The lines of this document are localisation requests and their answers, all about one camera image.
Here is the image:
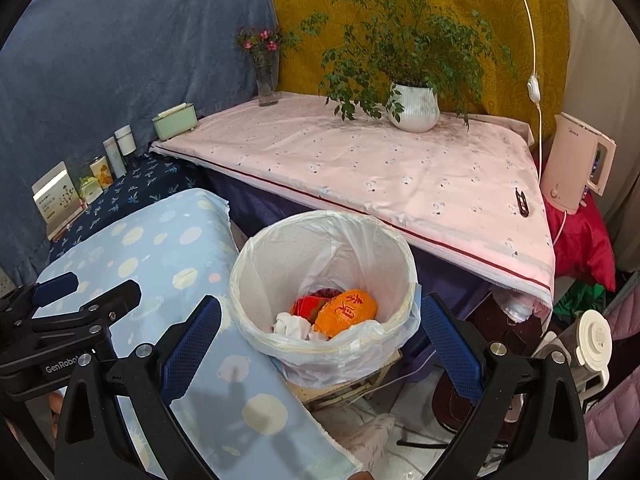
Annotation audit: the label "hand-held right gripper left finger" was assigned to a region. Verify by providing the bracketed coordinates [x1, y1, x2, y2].
[54, 295, 222, 480]

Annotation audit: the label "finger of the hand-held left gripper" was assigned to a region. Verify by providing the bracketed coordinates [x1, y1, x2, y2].
[0, 280, 142, 357]
[0, 272, 80, 322]

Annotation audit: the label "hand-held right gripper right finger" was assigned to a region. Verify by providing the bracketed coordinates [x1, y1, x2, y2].
[421, 293, 590, 480]

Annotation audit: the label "white gloves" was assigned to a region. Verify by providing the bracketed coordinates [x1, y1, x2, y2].
[272, 311, 326, 343]

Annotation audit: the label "orange plastic bag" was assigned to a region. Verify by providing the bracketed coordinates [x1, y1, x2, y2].
[311, 288, 379, 337]

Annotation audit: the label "red paper box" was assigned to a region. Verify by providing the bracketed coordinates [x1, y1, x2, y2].
[292, 296, 331, 318]

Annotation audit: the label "trash bin with white bag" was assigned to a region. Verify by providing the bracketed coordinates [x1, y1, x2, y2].
[229, 210, 423, 391]

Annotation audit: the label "person's left hand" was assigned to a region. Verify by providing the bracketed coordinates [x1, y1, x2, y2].
[48, 391, 66, 428]

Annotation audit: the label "dark wooden stool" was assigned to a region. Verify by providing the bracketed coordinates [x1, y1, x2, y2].
[432, 360, 531, 436]

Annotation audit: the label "light blue printed blanket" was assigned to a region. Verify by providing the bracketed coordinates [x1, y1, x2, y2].
[32, 187, 366, 480]

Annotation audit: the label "crumpled clear plastic bag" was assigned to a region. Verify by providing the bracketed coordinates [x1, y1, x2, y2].
[495, 290, 538, 323]

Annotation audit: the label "white card box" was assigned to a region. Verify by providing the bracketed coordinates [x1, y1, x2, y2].
[31, 161, 86, 241]

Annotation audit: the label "small green packet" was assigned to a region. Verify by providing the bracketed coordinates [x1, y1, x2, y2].
[77, 175, 102, 206]

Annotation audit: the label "dark blue printed cloth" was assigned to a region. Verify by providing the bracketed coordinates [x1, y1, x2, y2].
[47, 152, 211, 261]

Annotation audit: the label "wooden crate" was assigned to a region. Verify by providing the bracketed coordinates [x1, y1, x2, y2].
[287, 350, 406, 411]

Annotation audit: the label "yellow printed can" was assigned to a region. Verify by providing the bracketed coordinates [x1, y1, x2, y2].
[90, 156, 114, 191]

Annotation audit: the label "green cloth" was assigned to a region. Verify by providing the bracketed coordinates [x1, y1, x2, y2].
[552, 280, 608, 321]

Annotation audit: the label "white tube bottle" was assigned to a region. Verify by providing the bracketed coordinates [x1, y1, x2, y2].
[103, 138, 126, 178]

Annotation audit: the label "white lidded jug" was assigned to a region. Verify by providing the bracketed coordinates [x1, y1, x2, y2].
[530, 309, 615, 396]

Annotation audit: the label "white jar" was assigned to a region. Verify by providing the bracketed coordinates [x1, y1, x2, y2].
[114, 125, 137, 157]

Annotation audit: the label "black clip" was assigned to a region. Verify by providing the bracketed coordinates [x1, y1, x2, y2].
[512, 187, 532, 219]

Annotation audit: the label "purple table skirt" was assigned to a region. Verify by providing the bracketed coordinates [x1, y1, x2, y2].
[200, 170, 501, 366]

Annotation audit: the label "red cloth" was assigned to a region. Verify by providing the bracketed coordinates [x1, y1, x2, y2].
[532, 150, 617, 293]

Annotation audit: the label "pink padded jacket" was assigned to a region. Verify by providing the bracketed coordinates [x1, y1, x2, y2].
[582, 280, 640, 461]

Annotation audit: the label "green tissue box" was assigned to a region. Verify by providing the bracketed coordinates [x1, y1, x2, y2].
[152, 102, 196, 141]

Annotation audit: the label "pink cloth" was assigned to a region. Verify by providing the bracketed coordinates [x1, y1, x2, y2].
[150, 91, 557, 311]

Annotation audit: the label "pink electric kettle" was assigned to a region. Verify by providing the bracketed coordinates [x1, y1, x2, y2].
[540, 112, 617, 213]

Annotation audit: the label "blue curtain cloth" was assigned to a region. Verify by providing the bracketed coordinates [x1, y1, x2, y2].
[0, 0, 281, 286]

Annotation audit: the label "potted green plant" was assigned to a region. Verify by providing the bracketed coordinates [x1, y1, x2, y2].
[287, 0, 518, 133]

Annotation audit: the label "glass vase with pink flowers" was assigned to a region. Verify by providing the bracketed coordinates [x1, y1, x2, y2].
[235, 25, 286, 107]

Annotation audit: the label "white cable with switch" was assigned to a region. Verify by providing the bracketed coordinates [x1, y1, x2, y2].
[510, 0, 571, 248]

